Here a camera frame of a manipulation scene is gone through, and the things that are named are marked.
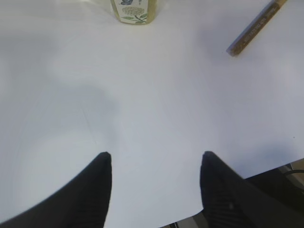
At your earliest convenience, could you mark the gold glitter marker pen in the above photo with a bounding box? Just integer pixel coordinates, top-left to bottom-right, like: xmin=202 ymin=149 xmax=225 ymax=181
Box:
xmin=227 ymin=0 xmax=287 ymax=57

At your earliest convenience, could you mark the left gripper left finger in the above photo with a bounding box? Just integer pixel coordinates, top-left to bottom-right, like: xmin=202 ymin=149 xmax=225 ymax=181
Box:
xmin=0 ymin=152 xmax=112 ymax=228

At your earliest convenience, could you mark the jasmine tea bottle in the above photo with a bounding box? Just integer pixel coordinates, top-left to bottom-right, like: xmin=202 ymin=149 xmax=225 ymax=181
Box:
xmin=110 ymin=0 xmax=158 ymax=25

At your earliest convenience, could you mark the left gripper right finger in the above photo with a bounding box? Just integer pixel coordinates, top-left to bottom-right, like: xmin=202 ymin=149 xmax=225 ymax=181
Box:
xmin=200 ymin=151 xmax=304 ymax=228

